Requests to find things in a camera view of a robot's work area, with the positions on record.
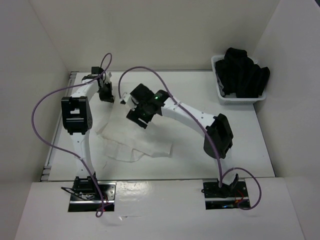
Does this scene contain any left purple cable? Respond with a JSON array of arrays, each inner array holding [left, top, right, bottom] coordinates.
[[31, 52, 113, 218]]

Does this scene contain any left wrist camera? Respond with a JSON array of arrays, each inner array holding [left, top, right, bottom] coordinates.
[[102, 71, 112, 85]]

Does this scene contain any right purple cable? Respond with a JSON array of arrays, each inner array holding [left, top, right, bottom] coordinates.
[[117, 65, 264, 211]]

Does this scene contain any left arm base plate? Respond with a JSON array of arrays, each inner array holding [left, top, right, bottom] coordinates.
[[68, 182, 116, 213]]

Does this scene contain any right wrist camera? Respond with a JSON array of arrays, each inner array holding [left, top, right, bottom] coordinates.
[[120, 92, 137, 110]]

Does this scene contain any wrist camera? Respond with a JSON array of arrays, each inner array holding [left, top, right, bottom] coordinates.
[[102, 71, 112, 85], [120, 92, 137, 110]]

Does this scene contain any white plastic basket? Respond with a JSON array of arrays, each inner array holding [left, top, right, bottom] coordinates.
[[211, 55, 267, 105]]

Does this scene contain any black skirt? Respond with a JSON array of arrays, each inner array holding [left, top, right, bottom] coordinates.
[[214, 47, 271, 99]]

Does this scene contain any purple cable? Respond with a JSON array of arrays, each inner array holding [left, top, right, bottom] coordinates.
[[117, 65, 264, 211], [31, 52, 113, 218]]

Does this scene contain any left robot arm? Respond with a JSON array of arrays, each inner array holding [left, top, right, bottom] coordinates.
[[61, 66, 115, 201]]

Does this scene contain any white pleated skirt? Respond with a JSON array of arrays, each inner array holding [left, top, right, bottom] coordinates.
[[94, 102, 173, 163]]

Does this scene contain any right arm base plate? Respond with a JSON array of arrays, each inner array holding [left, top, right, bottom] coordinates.
[[201, 180, 251, 210]]

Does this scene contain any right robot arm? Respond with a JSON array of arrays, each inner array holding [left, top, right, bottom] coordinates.
[[120, 83, 239, 198]]

